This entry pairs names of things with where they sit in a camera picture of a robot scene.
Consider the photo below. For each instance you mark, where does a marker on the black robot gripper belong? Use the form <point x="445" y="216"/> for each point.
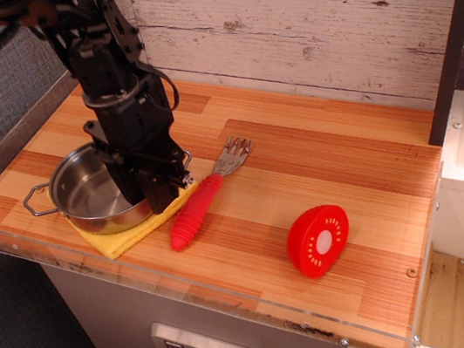
<point x="132" y="134"/>

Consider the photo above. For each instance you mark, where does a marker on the stainless steel pot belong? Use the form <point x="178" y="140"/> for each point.
<point x="83" y="191"/>

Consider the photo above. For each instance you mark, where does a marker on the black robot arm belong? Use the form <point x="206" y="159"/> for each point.
<point x="102" y="51"/>

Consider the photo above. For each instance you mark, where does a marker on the yellow folded cloth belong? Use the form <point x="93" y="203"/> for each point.
<point x="113" y="246"/>

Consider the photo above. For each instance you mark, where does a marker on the red toy tomato half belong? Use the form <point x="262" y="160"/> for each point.
<point x="317" y="238"/>

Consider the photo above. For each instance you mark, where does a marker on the clear acrylic front guard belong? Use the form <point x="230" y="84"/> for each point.
<point x="239" y="265"/>

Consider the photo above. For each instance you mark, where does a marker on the red handled metal fork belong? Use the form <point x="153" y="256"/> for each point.
<point x="192" y="215"/>

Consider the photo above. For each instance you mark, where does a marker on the dark right shelf post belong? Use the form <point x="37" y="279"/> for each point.
<point x="449" y="73"/>

